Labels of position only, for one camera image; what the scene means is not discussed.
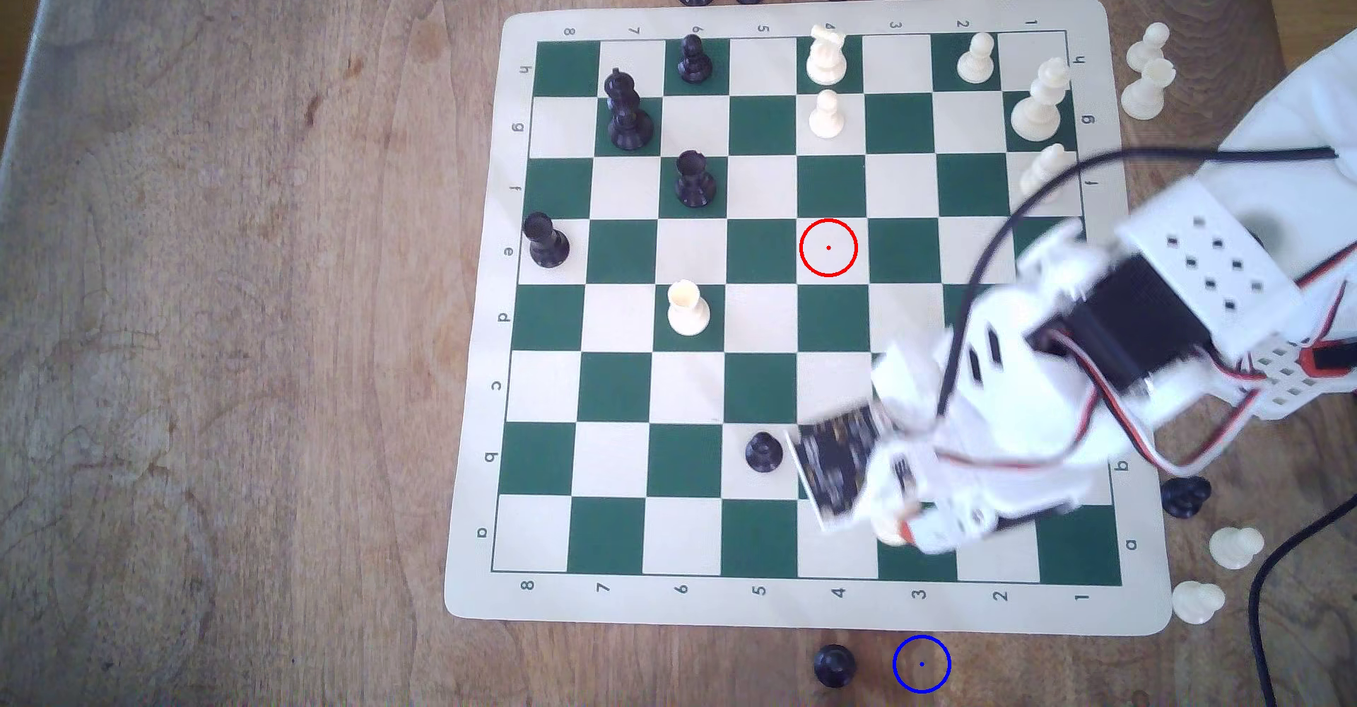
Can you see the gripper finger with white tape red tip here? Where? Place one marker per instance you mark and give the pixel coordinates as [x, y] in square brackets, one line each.
[894, 484]
[954, 527]

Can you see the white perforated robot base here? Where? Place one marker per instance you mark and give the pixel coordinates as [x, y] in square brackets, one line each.
[1283, 378]

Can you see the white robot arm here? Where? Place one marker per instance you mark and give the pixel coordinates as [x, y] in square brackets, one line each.
[1198, 251]

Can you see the black chess knight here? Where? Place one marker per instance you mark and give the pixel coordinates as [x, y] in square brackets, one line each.
[1184, 495]

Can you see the green cream chess board mat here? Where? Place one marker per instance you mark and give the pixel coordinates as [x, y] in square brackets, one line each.
[625, 389]

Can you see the tall white chess piece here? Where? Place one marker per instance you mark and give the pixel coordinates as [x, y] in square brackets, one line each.
[1039, 103]

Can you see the white chess knight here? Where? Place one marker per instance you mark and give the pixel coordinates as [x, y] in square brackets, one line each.
[826, 58]

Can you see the white pawn centre-left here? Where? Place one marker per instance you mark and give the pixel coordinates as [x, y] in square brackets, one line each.
[688, 309]

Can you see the white pawn right column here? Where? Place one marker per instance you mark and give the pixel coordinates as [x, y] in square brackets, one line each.
[1044, 172]

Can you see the red black clamp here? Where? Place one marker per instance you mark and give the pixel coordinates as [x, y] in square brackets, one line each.
[1325, 357]

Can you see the black camera circuit board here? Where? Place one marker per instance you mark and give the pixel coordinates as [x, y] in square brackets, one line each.
[838, 463]

